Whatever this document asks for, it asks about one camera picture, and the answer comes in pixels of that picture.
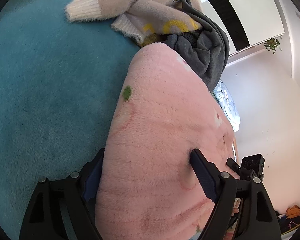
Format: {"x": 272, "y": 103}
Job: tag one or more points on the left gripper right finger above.
{"x": 241, "y": 202}

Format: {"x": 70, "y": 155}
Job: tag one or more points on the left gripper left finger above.
{"x": 62, "y": 209}

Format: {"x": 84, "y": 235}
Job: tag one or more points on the pink fleece garment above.
{"x": 148, "y": 189}

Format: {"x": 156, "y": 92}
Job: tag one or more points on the orange and dark clothes pile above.
{"x": 289, "y": 220}

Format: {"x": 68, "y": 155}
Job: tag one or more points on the light blue floral quilt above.
{"x": 227, "y": 104}

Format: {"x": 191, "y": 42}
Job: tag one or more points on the green plant on wardrobe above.
{"x": 272, "y": 45}

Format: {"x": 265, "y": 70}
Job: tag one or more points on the dark grey hoodie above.
{"x": 205, "y": 50}

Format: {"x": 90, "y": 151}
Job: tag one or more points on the teal floral blanket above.
{"x": 59, "y": 86}

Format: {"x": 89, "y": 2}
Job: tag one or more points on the white black wardrobe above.
{"x": 246, "y": 22}

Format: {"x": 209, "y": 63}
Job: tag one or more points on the mustard yellow knit garment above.
{"x": 150, "y": 39}

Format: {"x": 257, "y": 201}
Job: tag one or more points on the beige knit sweater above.
{"x": 137, "y": 19}

